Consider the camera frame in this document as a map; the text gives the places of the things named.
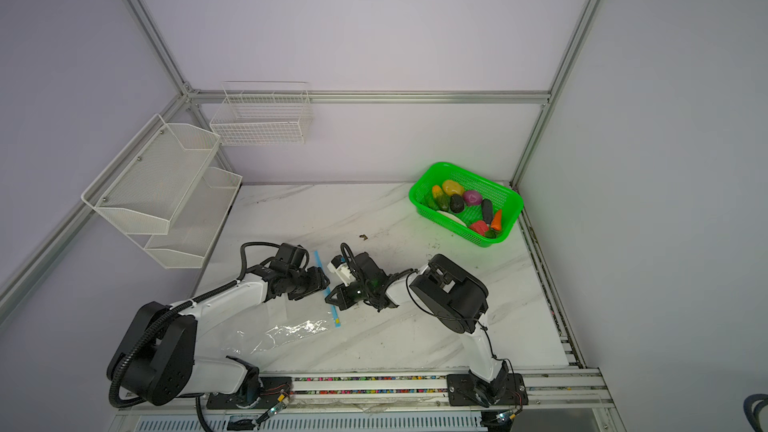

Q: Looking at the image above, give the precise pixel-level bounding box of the clear zip bag blue zipper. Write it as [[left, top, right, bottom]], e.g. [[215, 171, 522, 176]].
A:
[[206, 267, 339, 357]]

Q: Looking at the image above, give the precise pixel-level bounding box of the black round avocado toy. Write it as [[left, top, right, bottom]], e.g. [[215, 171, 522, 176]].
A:
[[449, 194, 466, 214]]

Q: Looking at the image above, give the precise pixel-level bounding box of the purple onion toy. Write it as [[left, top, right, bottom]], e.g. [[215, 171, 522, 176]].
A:
[[463, 190, 483, 206]]

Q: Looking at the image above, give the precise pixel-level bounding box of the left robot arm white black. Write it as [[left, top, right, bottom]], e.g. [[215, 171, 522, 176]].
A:
[[106, 242, 330, 409]]

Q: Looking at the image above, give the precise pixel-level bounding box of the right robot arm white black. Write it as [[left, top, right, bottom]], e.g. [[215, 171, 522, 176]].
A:
[[325, 250, 512, 406]]

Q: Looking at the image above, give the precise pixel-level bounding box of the white mesh lower shelf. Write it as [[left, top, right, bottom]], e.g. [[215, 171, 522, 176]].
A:
[[143, 167, 242, 269]]

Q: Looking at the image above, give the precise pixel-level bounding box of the white mesh shelf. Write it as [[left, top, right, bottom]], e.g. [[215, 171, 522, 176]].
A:
[[143, 167, 242, 269], [81, 115, 221, 235]]

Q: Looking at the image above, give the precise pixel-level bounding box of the red pepper toy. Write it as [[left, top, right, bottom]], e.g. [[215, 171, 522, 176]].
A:
[[469, 220, 490, 237]]

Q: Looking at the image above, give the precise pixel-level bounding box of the yellow lemon toy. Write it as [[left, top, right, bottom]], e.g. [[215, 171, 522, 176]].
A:
[[442, 179, 465, 196]]

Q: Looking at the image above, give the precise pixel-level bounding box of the green plastic basket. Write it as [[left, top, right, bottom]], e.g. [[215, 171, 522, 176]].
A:
[[408, 162, 524, 247]]

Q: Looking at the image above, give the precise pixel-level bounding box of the orange carrot toy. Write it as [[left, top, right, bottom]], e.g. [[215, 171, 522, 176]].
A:
[[488, 210, 503, 234]]

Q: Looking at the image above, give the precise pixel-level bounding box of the white mesh upper shelf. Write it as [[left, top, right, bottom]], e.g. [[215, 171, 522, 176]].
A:
[[81, 115, 221, 235]]

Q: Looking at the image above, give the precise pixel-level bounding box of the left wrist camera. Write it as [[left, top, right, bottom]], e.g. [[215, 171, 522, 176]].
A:
[[272, 243, 308, 272]]

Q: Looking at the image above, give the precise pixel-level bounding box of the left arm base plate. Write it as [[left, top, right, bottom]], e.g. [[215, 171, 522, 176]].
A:
[[206, 376, 293, 410]]

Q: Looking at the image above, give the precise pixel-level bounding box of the black corrugated cable hose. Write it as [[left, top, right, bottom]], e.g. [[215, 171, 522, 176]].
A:
[[107, 241, 283, 432]]

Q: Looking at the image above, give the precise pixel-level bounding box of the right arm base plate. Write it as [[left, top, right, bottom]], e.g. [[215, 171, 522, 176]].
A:
[[446, 373, 529, 408]]

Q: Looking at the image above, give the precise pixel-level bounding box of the white wire wall basket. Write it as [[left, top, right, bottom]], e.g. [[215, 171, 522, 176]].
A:
[[210, 81, 314, 146]]

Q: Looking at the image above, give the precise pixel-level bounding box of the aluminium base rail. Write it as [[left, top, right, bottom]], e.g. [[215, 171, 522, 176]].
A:
[[116, 367, 616, 418]]

